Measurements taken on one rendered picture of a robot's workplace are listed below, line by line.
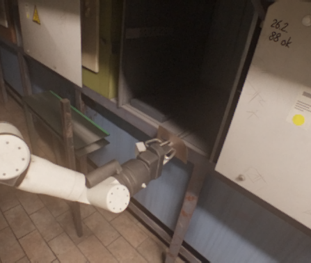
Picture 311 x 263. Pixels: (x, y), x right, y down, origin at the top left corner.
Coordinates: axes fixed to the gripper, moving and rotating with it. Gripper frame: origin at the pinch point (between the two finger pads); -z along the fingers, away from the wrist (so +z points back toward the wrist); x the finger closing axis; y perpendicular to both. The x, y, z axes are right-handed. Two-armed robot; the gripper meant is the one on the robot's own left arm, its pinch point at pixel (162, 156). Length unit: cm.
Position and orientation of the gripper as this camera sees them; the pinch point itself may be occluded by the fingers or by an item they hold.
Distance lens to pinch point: 72.3
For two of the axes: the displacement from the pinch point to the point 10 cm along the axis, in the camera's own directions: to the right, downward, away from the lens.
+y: -7.5, -4.3, 5.0
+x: 1.2, -8.3, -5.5
